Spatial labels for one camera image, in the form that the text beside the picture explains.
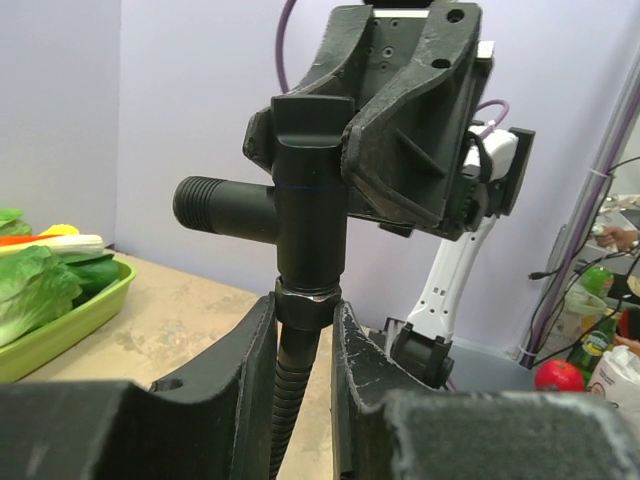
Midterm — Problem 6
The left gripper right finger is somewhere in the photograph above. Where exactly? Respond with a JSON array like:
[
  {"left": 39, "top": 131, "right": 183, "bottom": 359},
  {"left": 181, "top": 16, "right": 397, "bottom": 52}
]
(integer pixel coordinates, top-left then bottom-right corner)
[{"left": 331, "top": 302, "right": 639, "bottom": 479}]

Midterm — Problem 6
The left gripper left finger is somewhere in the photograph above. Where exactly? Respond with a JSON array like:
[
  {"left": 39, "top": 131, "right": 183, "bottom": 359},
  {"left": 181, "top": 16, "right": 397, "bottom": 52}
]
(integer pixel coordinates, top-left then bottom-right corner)
[{"left": 1, "top": 295, "right": 277, "bottom": 479}]

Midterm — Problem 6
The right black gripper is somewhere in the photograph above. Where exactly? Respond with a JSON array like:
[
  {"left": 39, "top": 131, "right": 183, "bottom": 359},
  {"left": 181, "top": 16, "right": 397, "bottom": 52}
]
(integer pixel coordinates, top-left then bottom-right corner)
[{"left": 241, "top": 0, "right": 496, "bottom": 241}]

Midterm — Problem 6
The black T-shaped fitting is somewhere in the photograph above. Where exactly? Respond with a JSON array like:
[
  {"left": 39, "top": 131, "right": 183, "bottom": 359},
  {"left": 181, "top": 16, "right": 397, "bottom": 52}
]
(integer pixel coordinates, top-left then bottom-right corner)
[{"left": 173, "top": 95, "right": 355, "bottom": 293}]

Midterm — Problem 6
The black shower hose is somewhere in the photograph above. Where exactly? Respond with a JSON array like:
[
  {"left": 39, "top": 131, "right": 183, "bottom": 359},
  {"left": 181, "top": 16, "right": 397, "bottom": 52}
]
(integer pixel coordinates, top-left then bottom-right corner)
[{"left": 269, "top": 277, "right": 344, "bottom": 480}]

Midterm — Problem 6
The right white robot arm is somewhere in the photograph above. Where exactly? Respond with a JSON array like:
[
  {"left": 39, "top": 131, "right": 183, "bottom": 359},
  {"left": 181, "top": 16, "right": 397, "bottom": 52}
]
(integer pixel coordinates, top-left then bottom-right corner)
[{"left": 243, "top": 2, "right": 531, "bottom": 392}]

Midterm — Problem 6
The red apple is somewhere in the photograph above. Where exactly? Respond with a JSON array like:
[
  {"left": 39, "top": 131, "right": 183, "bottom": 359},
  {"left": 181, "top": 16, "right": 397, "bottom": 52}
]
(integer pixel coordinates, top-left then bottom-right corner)
[{"left": 534, "top": 360, "right": 585, "bottom": 392}]

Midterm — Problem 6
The dark green leafy vegetable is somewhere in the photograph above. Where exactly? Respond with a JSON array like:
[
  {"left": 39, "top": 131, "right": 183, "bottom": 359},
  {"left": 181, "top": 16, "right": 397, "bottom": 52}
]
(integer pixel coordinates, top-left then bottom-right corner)
[{"left": 62, "top": 253, "right": 119, "bottom": 307}]

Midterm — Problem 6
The green vegetable tray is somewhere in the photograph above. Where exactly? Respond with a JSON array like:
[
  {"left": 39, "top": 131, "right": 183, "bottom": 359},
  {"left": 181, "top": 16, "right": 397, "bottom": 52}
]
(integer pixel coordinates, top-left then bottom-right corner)
[{"left": 1, "top": 258, "right": 137, "bottom": 384}]

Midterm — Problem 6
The green glass bottle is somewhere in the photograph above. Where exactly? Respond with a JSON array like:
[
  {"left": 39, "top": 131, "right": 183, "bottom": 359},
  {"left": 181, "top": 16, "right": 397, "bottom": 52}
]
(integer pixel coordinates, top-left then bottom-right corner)
[{"left": 567, "top": 310, "right": 619, "bottom": 385}]

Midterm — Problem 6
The green celery stalk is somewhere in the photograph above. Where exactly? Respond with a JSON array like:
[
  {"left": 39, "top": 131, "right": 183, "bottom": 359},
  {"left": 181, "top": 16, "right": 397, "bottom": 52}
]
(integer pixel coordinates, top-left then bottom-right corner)
[{"left": 1, "top": 234, "right": 105, "bottom": 257}]

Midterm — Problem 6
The napa cabbage in front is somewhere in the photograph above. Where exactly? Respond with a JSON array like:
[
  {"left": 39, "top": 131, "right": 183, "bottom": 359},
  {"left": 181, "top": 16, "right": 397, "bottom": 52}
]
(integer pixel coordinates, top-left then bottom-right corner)
[{"left": 1, "top": 246, "right": 82, "bottom": 347}]

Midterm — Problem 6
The napa cabbage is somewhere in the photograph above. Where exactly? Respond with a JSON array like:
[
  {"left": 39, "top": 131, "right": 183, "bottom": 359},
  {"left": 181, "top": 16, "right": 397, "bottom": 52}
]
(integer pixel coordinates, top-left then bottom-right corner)
[
  {"left": 1, "top": 246, "right": 82, "bottom": 347},
  {"left": 0, "top": 208, "right": 32, "bottom": 237}
]

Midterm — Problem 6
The yellow pepper piece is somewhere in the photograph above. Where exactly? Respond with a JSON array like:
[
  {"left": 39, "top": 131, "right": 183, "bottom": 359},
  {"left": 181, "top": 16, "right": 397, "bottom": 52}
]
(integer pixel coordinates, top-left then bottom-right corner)
[{"left": 40, "top": 224, "right": 80, "bottom": 236}]

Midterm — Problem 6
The napa cabbage at back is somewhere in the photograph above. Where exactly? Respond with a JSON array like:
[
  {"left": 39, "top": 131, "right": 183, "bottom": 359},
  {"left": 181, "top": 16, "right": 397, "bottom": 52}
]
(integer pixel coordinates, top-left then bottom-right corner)
[{"left": 0, "top": 208, "right": 32, "bottom": 237}]

